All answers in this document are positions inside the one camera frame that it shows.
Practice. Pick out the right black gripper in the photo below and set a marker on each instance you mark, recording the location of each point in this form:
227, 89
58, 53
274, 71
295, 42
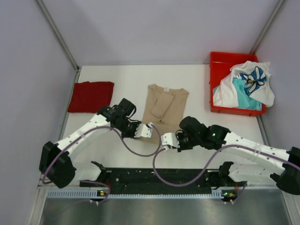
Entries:
182, 147

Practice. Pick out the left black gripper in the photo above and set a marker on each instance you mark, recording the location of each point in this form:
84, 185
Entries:
131, 135

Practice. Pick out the beige t-shirt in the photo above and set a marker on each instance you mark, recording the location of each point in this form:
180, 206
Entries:
165, 108

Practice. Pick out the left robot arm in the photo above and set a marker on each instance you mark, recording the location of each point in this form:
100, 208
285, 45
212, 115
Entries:
57, 161

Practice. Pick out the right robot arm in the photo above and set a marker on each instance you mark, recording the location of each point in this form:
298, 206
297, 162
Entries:
269, 164

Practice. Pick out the folded red t-shirt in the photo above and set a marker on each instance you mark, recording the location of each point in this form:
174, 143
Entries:
89, 97

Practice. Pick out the teal t-shirt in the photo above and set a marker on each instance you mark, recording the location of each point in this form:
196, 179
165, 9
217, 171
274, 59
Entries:
244, 101

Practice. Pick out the red plastic bin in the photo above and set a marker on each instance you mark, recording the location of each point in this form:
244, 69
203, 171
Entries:
220, 64

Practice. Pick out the white printed t-shirt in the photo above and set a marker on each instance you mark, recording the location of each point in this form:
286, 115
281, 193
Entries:
255, 75

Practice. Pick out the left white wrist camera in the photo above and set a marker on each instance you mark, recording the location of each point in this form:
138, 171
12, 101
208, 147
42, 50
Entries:
144, 131

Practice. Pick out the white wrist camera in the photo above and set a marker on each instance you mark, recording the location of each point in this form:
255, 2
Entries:
144, 131
169, 141

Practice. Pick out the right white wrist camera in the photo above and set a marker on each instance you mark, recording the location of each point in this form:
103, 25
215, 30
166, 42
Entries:
169, 141

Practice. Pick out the grey slotted cable duct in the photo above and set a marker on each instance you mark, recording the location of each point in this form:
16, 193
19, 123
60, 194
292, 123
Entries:
102, 193

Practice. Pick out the aluminium frame rail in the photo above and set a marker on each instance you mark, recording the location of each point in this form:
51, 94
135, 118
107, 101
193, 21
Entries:
51, 186

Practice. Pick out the right aluminium corner post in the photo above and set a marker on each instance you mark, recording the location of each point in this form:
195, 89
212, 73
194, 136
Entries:
270, 21

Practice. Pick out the aluminium corner post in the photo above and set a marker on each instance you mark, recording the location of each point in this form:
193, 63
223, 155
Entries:
54, 29
270, 21

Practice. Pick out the left aluminium corner post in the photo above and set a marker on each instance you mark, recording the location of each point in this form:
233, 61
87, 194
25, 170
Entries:
54, 29

